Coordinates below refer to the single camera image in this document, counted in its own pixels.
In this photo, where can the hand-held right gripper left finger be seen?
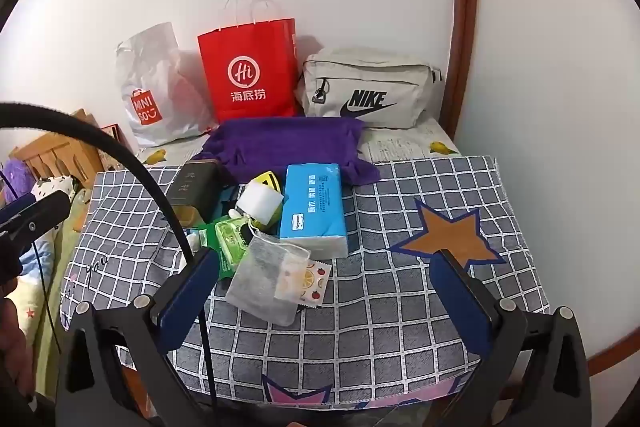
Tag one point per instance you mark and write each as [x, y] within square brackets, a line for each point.
[186, 294]

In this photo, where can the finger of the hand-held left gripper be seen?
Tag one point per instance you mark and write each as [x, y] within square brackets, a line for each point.
[42, 214]

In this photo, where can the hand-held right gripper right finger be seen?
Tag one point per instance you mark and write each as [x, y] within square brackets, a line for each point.
[462, 299]

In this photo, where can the green sachet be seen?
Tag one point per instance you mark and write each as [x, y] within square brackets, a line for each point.
[205, 234]

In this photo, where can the green wet wipe pack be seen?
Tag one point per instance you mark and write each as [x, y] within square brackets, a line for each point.
[230, 237]

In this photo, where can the white sponge block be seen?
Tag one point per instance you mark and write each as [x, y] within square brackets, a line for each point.
[260, 199]

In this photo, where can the person's left hand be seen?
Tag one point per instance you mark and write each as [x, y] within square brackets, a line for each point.
[11, 342]

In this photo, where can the purple fluffy item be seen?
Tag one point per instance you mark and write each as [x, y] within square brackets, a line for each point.
[12, 179]

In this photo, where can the wooden furniture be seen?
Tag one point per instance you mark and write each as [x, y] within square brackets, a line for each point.
[55, 154]

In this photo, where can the grey checked star blanket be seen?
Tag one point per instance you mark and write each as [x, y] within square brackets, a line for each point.
[400, 322]

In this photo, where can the cartoon print bedding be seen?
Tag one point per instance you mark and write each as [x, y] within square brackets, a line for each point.
[37, 337]

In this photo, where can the red box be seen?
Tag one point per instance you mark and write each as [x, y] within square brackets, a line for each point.
[114, 134]

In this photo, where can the dark green tin box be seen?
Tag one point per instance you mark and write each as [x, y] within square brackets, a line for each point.
[192, 187]

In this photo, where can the blue tissue pack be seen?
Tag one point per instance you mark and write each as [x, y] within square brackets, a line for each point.
[310, 207]

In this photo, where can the white plastic shopping bag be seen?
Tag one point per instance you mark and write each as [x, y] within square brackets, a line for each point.
[150, 72]

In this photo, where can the purple towel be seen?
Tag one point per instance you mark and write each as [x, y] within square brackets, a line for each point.
[280, 137]

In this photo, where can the red paper bag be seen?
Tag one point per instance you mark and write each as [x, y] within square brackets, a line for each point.
[250, 52]

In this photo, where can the grey Nike backpack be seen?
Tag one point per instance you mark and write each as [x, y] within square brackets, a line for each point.
[350, 72]

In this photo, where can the wooden door frame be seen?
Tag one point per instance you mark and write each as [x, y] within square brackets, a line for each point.
[467, 7]

